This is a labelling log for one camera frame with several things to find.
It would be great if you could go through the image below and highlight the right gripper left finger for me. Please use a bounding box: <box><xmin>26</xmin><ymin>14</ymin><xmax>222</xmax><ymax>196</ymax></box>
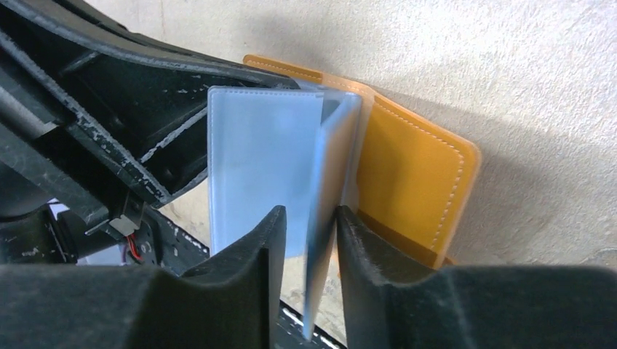
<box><xmin>1</xmin><ymin>206</ymin><xmax>287</xmax><ymax>348</ymax></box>

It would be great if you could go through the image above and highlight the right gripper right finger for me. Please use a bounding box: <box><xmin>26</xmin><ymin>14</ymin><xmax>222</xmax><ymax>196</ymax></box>
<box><xmin>335</xmin><ymin>206</ymin><xmax>616</xmax><ymax>348</ymax></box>

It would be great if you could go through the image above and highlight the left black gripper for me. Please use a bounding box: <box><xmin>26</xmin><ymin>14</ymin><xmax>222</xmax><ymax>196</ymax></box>
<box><xmin>1</xmin><ymin>28</ymin><xmax>207</xmax><ymax>265</ymax></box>

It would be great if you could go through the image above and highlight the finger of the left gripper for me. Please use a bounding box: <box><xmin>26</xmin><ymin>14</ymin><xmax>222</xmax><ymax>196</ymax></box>
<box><xmin>1</xmin><ymin>1</ymin><xmax>299</xmax><ymax>89</ymax></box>

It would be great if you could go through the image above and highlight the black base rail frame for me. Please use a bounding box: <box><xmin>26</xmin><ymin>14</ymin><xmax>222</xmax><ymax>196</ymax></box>
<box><xmin>127</xmin><ymin>206</ymin><xmax>344</xmax><ymax>348</ymax></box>

